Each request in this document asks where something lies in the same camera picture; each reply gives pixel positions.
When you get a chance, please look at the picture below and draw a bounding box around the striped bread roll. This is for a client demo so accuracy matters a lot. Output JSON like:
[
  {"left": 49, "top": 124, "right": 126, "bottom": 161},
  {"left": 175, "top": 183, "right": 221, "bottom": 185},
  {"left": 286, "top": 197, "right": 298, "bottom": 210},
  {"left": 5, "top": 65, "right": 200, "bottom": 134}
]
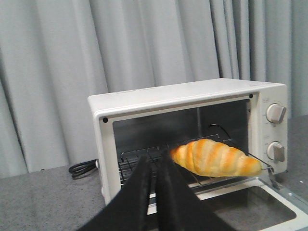
[{"left": 169, "top": 139, "right": 262, "bottom": 178}]

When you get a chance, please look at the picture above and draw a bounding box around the lower oven knob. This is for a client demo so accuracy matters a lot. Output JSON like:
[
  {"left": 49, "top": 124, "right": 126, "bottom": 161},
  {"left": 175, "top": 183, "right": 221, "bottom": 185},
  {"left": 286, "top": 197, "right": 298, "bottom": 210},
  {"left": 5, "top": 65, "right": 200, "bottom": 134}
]
[{"left": 267, "top": 141, "right": 285, "bottom": 162}]

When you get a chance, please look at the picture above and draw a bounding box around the oven knob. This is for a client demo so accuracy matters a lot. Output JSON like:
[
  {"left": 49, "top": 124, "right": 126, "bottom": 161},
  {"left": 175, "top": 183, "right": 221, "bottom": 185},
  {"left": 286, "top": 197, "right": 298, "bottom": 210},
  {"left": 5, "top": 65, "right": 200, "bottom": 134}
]
[
  {"left": 267, "top": 141, "right": 285, "bottom": 162},
  {"left": 266, "top": 103, "right": 286, "bottom": 124}
]

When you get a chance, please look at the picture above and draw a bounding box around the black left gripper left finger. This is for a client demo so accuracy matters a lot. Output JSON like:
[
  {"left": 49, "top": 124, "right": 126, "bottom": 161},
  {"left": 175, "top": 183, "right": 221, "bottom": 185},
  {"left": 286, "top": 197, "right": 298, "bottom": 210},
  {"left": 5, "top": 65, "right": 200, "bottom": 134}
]
[{"left": 79, "top": 156, "right": 152, "bottom": 231}]

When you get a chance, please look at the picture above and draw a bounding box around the grey curtain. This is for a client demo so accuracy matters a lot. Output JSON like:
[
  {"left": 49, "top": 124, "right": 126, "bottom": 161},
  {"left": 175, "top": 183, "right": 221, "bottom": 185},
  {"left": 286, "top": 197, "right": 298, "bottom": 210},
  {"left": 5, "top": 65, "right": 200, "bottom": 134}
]
[{"left": 0, "top": 0, "right": 308, "bottom": 178}]

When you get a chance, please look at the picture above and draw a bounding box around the upper oven knob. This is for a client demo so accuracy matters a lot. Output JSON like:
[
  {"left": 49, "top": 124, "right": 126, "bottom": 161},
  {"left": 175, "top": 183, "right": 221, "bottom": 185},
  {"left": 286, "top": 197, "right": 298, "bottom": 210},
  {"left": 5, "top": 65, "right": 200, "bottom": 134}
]
[{"left": 266, "top": 103, "right": 286, "bottom": 124}]

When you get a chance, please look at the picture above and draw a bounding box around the oven glass door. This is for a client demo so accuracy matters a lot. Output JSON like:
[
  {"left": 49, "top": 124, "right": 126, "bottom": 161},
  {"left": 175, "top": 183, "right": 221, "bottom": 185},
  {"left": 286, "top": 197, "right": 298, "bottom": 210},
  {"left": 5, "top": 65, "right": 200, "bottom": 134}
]
[{"left": 146, "top": 177, "right": 308, "bottom": 231}]

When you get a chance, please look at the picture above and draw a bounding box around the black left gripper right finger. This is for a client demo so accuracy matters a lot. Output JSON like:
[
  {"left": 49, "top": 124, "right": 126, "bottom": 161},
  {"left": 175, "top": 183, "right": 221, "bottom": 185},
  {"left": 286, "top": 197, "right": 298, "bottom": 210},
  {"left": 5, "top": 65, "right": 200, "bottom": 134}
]
[{"left": 155, "top": 154, "right": 234, "bottom": 231}]

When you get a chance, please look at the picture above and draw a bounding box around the wire oven rack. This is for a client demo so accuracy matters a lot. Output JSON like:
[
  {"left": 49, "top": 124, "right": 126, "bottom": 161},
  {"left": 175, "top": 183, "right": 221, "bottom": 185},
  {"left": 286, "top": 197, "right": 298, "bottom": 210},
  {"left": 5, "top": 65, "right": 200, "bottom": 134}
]
[{"left": 115, "top": 133, "right": 275, "bottom": 187}]

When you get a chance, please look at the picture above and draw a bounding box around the white toaster oven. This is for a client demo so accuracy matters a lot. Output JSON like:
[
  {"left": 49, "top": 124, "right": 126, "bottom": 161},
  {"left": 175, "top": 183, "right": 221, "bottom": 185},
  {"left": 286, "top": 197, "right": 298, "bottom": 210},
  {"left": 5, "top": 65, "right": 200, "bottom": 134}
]
[{"left": 88, "top": 78, "right": 287, "bottom": 202}]

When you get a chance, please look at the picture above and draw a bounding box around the black oven power cord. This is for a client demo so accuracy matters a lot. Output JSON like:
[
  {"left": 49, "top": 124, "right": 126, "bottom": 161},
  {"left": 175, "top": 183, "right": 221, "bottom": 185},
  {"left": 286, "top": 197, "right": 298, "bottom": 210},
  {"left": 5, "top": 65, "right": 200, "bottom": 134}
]
[{"left": 68, "top": 159, "right": 97, "bottom": 180}]

